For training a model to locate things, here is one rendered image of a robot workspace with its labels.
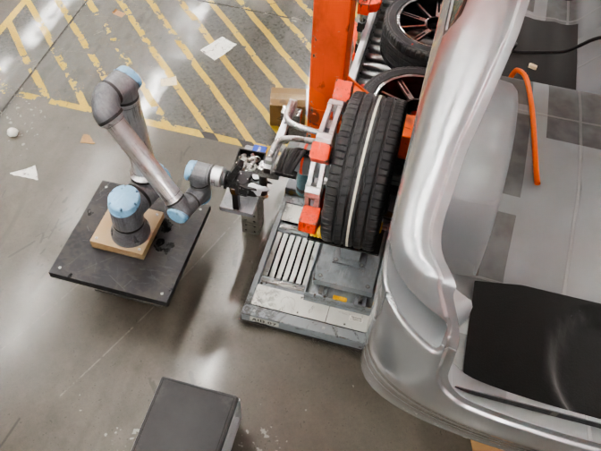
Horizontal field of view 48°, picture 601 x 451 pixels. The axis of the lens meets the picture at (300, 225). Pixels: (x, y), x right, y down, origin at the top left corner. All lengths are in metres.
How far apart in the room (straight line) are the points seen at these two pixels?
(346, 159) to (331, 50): 0.65
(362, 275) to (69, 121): 2.15
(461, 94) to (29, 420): 2.41
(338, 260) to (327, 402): 0.68
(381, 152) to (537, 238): 0.68
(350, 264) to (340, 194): 0.81
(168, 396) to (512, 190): 1.63
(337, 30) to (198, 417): 1.72
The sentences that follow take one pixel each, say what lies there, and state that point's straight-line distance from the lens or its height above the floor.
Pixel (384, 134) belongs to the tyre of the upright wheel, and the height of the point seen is 1.17.
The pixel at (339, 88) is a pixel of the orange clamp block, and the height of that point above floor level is 1.10.
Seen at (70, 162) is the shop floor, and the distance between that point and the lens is 4.25.
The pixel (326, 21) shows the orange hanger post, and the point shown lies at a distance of 3.00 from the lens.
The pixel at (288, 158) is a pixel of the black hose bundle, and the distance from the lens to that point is 2.72.
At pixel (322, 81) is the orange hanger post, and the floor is 0.92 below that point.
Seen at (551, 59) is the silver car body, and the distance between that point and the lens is 3.79.
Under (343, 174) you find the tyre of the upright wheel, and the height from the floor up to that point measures 1.07.
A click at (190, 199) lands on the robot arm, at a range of 2.98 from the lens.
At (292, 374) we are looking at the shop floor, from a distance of 3.33.
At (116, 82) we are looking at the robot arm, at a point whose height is 1.19.
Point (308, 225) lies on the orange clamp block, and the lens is 2.70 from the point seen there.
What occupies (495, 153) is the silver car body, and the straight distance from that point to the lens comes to 2.48.
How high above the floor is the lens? 3.04
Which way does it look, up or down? 54 degrees down
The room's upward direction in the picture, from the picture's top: 3 degrees clockwise
